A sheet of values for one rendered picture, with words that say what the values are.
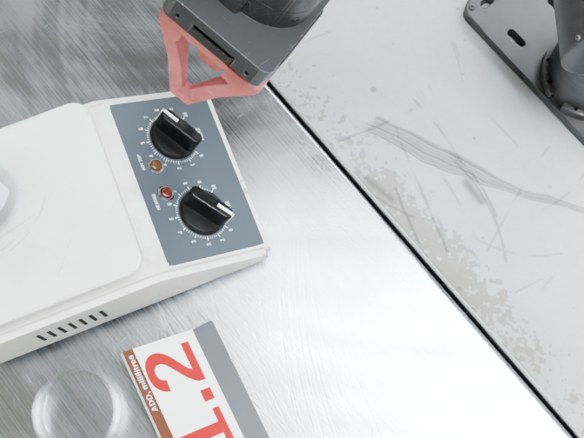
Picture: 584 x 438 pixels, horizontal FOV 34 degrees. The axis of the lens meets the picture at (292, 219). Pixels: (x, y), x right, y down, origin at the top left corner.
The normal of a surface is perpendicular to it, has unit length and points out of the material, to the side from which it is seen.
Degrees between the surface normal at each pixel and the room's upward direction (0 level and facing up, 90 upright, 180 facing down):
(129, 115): 30
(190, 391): 40
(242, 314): 0
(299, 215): 0
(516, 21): 0
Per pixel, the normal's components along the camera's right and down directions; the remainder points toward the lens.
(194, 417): 0.56, -0.48
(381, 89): -0.01, -0.25
